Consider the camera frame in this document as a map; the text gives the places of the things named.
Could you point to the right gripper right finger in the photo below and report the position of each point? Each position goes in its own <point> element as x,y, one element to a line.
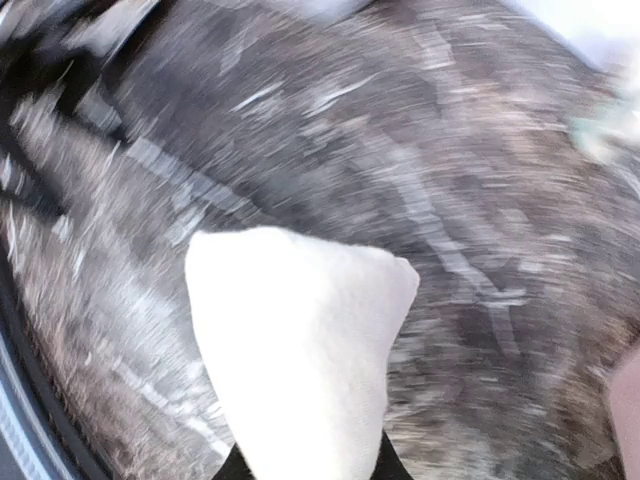
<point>388,465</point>

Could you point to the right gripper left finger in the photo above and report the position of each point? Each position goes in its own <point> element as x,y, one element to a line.
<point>234,467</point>

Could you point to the cream cotton boxer underwear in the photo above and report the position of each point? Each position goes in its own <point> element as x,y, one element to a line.
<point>295,333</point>

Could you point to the pink divided organizer tray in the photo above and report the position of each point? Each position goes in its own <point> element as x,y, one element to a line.
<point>623,400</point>

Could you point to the white slotted cable duct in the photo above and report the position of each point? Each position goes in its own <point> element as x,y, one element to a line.
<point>13,429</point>

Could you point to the black front table rail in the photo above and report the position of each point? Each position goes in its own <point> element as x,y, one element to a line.
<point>64,452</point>

